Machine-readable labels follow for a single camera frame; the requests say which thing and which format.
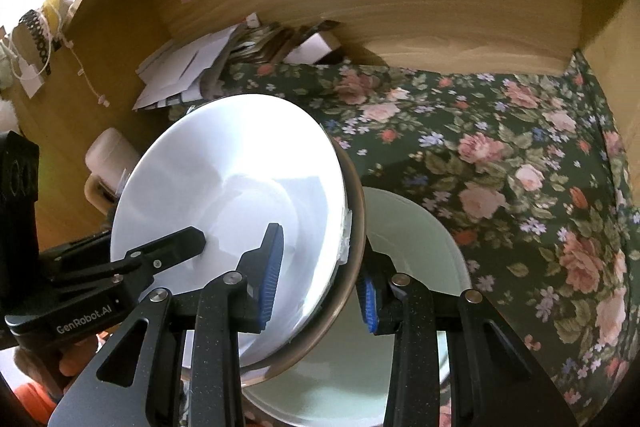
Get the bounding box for white paper tag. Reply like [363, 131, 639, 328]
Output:
[15, 57, 48, 100]

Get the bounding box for person's left hand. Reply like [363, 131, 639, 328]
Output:
[55, 336, 100, 384]

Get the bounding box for white fluffy ball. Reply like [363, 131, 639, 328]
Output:
[0, 99, 18, 135]

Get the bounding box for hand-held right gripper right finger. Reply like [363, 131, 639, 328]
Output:
[356, 252, 576, 427]

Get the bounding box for yellow headband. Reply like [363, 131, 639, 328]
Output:
[42, 0, 68, 28]

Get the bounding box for dark patterned headband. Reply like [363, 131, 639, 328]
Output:
[17, 9, 63, 75]

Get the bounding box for small white paper box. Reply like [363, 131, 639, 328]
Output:
[285, 32, 341, 65]

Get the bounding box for dark floral tablecloth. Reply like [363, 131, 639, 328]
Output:
[167, 49, 631, 427]

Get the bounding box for white beaded cord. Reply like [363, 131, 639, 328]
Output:
[65, 42, 111, 108]

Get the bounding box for orange clothing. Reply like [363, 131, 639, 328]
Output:
[12, 382, 66, 427]

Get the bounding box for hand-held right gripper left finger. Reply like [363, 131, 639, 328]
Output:
[47, 222, 285, 427]

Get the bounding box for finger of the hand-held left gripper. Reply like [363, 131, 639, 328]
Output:
[117, 227, 207, 280]

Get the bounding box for beige cylinder roll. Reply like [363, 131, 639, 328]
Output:
[85, 128, 143, 208]

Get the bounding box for stack of small books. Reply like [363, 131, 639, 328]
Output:
[220, 24, 281, 62]

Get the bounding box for stack of white papers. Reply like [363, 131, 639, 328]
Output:
[131, 24, 236, 112]

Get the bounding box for mint green plate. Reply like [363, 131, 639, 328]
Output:
[240, 187, 473, 427]

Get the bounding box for white plate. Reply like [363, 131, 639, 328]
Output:
[110, 93, 355, 370]

